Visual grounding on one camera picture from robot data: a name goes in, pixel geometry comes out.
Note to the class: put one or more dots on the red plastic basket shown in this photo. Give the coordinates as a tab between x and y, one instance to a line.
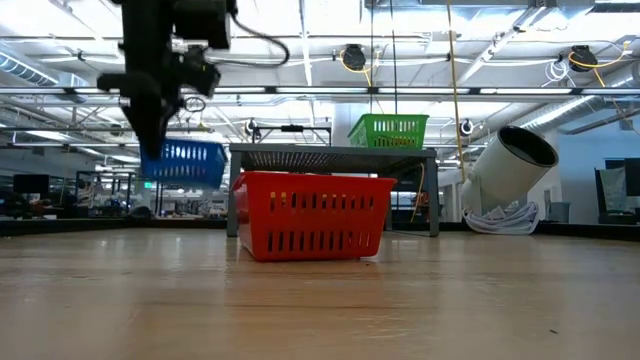
310	215

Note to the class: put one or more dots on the green plastic basket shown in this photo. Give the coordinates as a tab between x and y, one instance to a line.
390	131

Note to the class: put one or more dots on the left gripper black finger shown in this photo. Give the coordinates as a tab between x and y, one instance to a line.
150	130

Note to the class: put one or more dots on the black monitor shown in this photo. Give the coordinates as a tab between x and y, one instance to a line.
30	184

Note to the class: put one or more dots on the white crumpled cloth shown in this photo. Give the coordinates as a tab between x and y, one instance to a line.
500	222

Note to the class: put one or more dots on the grey perforated metal riser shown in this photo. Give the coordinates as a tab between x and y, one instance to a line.
325	159

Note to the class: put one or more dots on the black camera gantry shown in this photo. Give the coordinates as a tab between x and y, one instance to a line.
292	128

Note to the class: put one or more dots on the grey waste bin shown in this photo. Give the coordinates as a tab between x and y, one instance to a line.
559	212

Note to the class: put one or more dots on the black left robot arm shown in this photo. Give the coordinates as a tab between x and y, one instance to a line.
200	20

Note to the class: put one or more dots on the blue plastic basket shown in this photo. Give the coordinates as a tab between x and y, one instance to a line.
190	165

